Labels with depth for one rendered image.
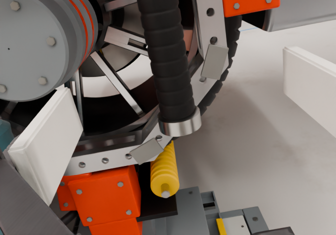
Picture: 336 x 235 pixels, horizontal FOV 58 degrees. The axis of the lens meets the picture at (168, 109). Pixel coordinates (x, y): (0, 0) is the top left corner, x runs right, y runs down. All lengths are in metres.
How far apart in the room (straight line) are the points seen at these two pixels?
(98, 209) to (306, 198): 0.92
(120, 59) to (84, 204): 0.35
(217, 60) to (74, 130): 0.36
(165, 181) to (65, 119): 0.46
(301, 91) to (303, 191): 1.22
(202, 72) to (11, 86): 0.29
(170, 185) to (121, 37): 0.31
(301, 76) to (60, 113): 0.13
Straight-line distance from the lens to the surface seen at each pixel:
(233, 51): 0.61
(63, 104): 0.17
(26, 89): 0.39
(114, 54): 0.77
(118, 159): 0.58
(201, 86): 0.52
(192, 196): 1.03
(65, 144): 0.16
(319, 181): 1.45
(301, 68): 0.17
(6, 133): 0.49
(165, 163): 0.64
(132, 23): 0.75
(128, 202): 0.63
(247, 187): 1.40
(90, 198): 0.63
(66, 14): 0.40
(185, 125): 0.29
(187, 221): 0.96
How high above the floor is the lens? 0.89
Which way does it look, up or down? 24 degrees down
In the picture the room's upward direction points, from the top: 11 degrees counter-clockwise
